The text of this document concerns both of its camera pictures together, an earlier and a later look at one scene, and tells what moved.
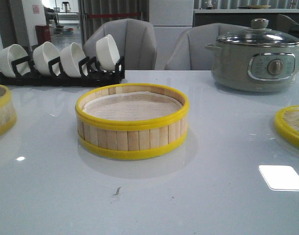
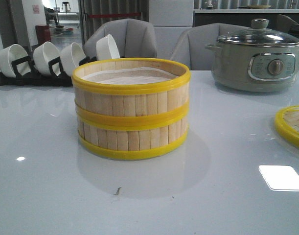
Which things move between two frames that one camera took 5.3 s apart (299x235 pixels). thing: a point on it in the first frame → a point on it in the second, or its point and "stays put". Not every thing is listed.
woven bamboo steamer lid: x=290 y=122 stays put
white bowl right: x=107 y=53 stays put
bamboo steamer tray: x=4 y=116 → x=131 y=90
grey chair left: x=135 y=38 stays put
